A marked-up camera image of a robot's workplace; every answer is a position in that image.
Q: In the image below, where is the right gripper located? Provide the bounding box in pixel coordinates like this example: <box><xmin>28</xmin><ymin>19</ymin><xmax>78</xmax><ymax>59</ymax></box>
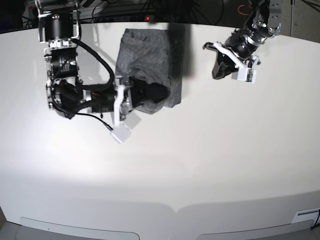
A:
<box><xmin>83</xmin><ymin>76</ymin><xmax>169</xmax><ymax>144</ymax></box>

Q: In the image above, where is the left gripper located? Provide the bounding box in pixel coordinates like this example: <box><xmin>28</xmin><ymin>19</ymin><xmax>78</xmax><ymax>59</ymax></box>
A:
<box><xmin>202</xmin><ymin>29</ymin><xmax>261</xmax><ymax>83</ymax></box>

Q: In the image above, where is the grey long-sleeve T-shirt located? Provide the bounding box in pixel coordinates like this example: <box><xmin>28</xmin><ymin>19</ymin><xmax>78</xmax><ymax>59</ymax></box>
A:
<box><xmin>115</xmin><ymin>28</ymin><xmax>186</xmax><ymax>115</ymax></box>

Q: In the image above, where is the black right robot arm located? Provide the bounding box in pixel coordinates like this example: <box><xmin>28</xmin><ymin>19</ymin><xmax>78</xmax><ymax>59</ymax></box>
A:
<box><xmin>35</xmin><ymin>0</ymin><xmax>169</xmax><ymax>144</ymax></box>

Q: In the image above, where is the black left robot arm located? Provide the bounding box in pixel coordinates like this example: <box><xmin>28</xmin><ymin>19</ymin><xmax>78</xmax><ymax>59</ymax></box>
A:
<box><xmin>202</xmin><ymin>0</ymin><xmax>282</xmax><ymax>84</ymax></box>

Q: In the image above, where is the black power strip red light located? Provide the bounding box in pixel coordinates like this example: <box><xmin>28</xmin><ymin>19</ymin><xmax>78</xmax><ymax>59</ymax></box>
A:
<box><xmin>95</xmin><ymin>15</ymin><xmax>155</xmax><ymax>23</ymax></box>

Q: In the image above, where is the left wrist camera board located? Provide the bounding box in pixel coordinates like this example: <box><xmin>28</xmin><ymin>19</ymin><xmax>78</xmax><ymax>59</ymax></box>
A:
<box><xmin>246</xmin><ymin>69</ymin><xmax>257</xmax><ymax>84</ymax></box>

